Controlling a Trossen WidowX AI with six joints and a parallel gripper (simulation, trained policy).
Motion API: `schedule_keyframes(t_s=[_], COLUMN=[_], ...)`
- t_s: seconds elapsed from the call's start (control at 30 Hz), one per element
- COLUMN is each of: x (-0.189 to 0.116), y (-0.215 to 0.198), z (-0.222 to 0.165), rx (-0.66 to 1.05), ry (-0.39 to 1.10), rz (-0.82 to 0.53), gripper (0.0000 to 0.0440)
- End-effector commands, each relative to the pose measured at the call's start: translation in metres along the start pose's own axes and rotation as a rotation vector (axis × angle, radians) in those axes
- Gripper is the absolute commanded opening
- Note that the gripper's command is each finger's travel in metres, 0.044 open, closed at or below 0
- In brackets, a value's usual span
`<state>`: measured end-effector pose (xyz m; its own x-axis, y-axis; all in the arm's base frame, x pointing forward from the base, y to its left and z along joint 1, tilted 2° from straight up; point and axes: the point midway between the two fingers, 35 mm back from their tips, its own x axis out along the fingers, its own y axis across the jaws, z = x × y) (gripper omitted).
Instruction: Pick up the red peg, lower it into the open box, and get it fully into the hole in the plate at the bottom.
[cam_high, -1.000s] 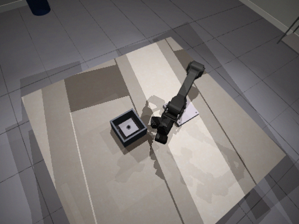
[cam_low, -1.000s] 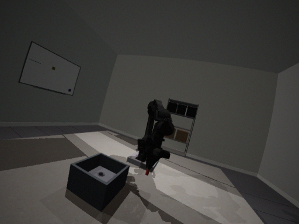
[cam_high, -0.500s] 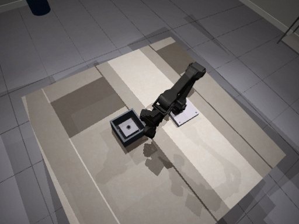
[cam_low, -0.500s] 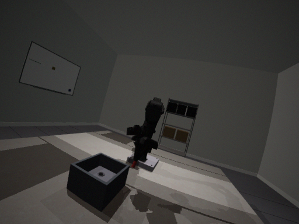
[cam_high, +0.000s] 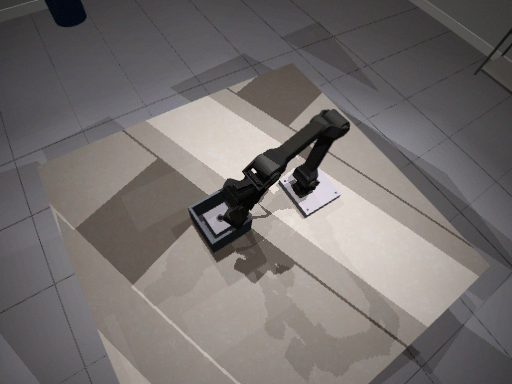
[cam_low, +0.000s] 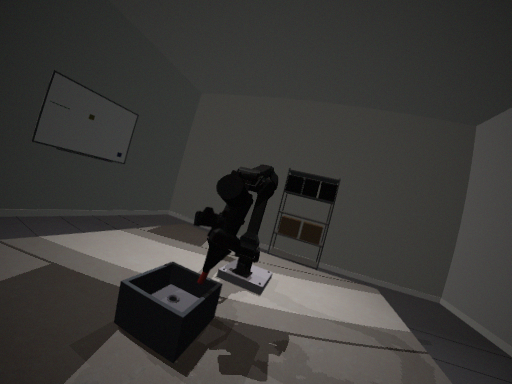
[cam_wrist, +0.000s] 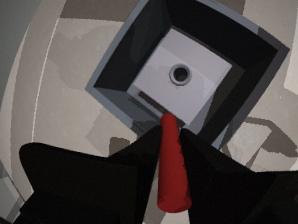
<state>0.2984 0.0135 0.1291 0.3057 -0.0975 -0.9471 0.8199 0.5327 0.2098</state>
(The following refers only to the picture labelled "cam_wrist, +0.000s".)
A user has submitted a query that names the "dark red peg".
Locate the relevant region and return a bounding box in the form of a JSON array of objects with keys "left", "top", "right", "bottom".
[{"left": 157, "top": 113, "right": 192, "bottom": 213}]

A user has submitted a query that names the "white square plate with hole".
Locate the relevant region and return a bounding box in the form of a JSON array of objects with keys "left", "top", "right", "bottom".
[{"left": 134, "top": 28, "right": 231, "bottom": 125}]

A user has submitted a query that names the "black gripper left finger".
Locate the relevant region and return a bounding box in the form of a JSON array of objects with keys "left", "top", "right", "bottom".
[{"left": 19, "top": 125, "right": 162, "bottom": 224}]

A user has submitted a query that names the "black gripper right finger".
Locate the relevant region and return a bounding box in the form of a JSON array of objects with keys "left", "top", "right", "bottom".
[{"left": 180, "top": 128, "right": 298, "bottom": 224}]

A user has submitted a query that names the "dark grey open box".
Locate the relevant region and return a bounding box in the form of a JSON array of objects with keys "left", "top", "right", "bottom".
[{"left": 85, "top": 0, "right": 290, "bottom": 149}]

